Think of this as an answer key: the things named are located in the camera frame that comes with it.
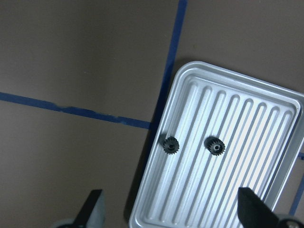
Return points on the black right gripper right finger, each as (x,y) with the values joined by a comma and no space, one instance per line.
(252,212)

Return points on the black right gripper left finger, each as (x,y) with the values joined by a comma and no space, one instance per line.
(91,213)

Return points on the black bearing gear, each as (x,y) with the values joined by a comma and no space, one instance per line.
(214,145)
(170,145)

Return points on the ribbed silver metal tray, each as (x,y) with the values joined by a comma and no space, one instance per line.
(220,130)

